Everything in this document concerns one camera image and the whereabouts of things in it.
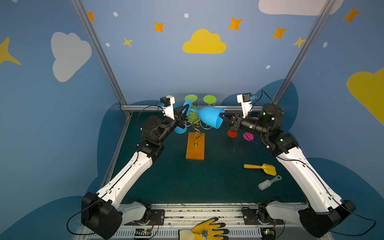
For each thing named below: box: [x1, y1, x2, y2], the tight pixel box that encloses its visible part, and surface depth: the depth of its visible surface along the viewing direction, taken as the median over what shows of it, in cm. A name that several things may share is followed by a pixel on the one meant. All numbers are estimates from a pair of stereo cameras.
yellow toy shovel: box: [243, 163, 277, 176], surface depth 92 cm
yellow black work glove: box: [178, 217, 229, 240], surface depth 70 cm
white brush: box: [258, 175, 283, 191], surface depth 86 cm
